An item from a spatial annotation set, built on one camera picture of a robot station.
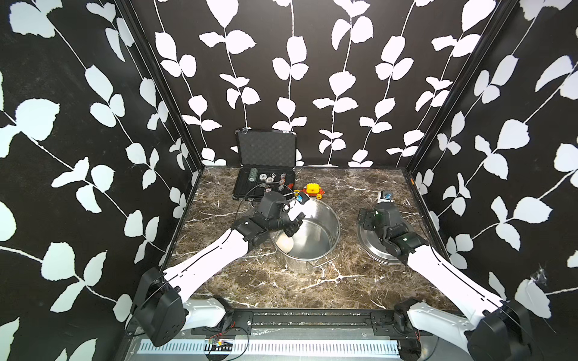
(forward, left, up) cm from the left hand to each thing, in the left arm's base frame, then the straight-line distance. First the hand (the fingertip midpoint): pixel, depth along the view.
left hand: (304, 210), depth 77 cm
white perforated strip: (-37, +10, -22) cm, 45 cm away
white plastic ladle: (-1, +7, -22) cm, 23 cm away
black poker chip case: (+42, +16, -14) cm, 47 cm away
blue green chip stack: (+36, +23, -19) cm, 47 cm away
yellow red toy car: (+23, -7, -17) cm, 29 cm away
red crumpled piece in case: (+29, +4, -21) cm, 36 cm away
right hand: (+3, -25, -4) cm, 26 cm away
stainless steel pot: (-1, -6, -23) cm, 23 cm away
